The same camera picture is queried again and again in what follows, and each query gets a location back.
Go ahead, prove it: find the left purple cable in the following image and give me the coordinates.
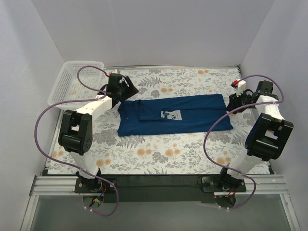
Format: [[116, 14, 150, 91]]
[[35, 65, 120, 217]]

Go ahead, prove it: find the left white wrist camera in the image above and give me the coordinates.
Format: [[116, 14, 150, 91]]
[[110, 69, 120, 74]]

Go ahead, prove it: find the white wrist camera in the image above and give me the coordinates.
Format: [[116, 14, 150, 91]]
[[231, 79, 246, 97], [110, 69, 120, 74]]

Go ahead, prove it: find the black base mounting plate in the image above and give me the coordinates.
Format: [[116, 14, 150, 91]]
[[74, 175, 247, 204]]

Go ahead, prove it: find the aluminium frame rail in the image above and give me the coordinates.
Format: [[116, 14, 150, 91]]
[[30, 174, 289, 195]]

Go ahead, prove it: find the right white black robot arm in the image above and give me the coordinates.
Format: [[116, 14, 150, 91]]
[[218, 80, 294, 191]]

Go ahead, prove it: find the blue printed t shirt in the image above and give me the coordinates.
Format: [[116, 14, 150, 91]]
[[117, 94, 233, 137]]

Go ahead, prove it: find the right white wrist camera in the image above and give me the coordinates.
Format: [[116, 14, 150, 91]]
[[231, 79, 246, 97]]

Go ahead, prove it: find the white plastic mesh basket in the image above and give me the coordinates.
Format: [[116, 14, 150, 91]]
[[47, 61, 107, 106]]

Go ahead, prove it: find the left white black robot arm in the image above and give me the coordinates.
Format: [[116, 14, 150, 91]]
[[58, 73, 139, 193]]

